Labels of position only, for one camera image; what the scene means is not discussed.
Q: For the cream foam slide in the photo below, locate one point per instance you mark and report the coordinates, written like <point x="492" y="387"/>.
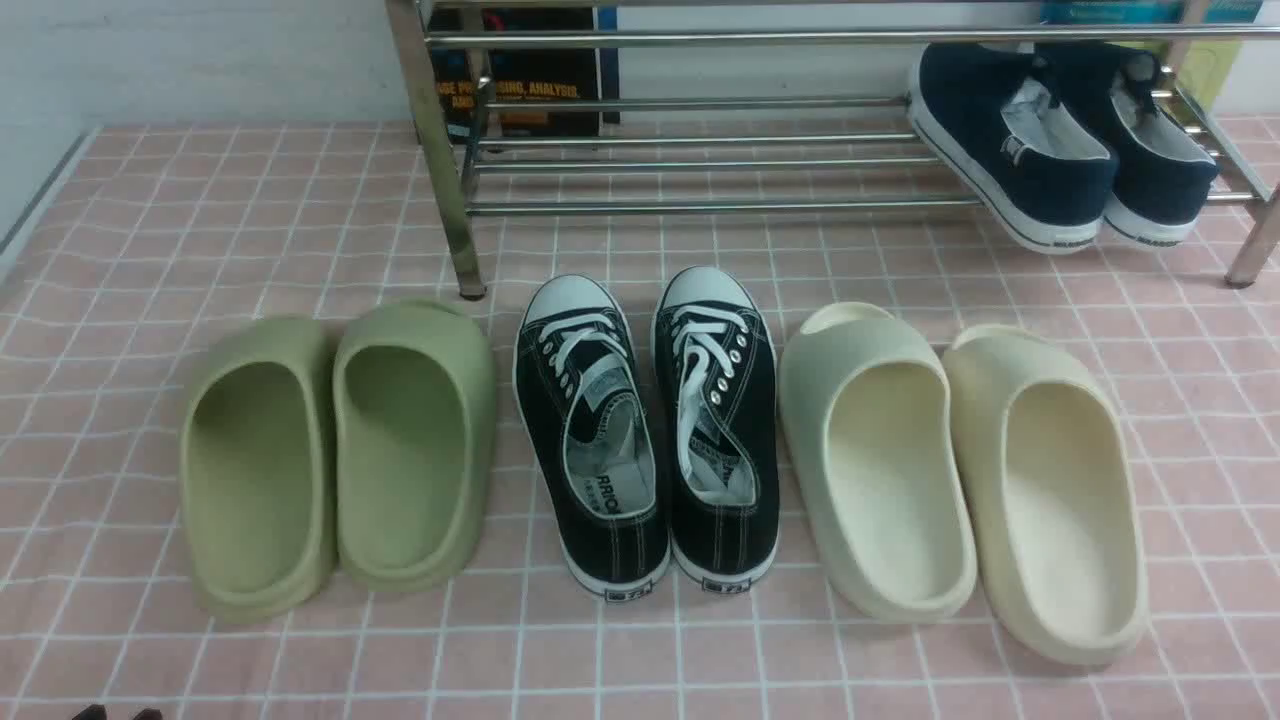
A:
<point x="1041" y="456"/>
<point x="865" y="408"/>

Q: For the left cream foam slide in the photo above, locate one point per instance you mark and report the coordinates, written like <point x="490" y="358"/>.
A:
<point x="865" y="408"/>

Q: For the black book with orange text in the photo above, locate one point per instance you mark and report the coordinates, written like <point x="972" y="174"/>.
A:
<point x="534" y="76"/>

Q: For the chrome metal shoe rack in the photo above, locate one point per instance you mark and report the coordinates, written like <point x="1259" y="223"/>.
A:
<point x="453" y="168"/>

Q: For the left green foam slide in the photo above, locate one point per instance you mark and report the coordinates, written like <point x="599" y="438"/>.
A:
<point x="256" y="469"/>

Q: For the right green foam slide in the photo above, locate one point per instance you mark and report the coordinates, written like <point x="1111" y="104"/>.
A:
<point x="415" y="398"/>

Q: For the right navy sneaker on rack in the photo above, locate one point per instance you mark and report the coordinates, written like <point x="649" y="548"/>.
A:
<point x="1163" y="177"/>

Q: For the navy sneaker on rack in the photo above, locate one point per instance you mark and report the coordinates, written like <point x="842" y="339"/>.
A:
<point x="997" y="119"/>
<point x="1163" y="177"/>

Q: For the right cream foam slide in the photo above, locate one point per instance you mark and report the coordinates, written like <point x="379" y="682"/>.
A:
<point x="1041" y="456"/>

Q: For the pink checkered tablecloth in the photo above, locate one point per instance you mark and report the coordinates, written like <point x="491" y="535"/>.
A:
<point x="156" y="239"/>

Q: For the black canvas sneaker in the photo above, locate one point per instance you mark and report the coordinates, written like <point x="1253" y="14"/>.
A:
<point x="715" y="369"/>
<point x="574" y="377"/>

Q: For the dark gripper tip bottom edge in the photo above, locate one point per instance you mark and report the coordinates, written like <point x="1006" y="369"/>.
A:
<point x="100" y="712"/>

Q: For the green foam slide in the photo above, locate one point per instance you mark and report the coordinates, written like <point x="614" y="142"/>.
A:
<point x="415" y="398"/>
<point x="256" y="469"/>

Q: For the left navy sneaker on rack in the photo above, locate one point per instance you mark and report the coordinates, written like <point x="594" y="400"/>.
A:
<point x="997" y="119"/>

